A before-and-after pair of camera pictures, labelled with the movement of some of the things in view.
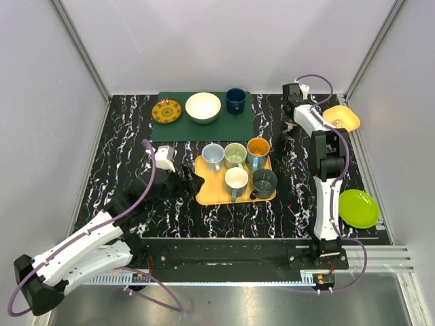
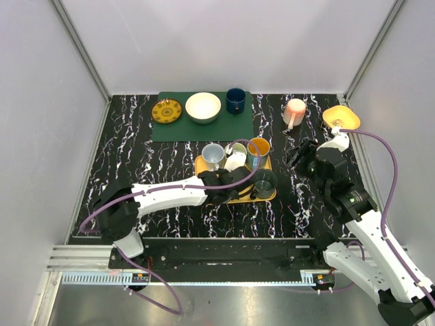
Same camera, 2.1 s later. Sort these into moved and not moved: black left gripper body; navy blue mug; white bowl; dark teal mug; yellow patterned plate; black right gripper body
Moved: black left gripper body; black right gripper body
Not moved: navy blue mug; white bowl; yellow patterned plate; dark teal mug
